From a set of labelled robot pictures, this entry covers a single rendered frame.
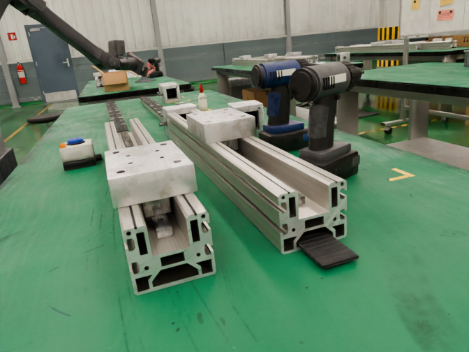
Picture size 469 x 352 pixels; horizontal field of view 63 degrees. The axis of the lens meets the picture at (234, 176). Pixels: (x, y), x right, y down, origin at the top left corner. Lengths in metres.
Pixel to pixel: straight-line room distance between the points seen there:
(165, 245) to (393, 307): 0.26
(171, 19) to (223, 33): 1.66
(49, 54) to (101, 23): 1.68
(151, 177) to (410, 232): 0.36
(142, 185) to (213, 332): 0.20
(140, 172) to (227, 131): 0.32
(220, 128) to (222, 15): 12.03
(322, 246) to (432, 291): 0.13
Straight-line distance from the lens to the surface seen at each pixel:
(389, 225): 0.60
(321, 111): 0.71
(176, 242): 0.48
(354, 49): 6.20
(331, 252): 0.50
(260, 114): 1.16
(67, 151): 1.07
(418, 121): 3.32
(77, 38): 1.70
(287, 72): 0.95
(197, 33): 12.51
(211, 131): 0.76
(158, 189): 0.50
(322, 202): 0.53
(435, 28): 4.08
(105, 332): 0.44
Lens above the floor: 1.04
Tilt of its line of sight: 19 degrees down
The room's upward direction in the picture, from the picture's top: 6 degrees counter-clockwise
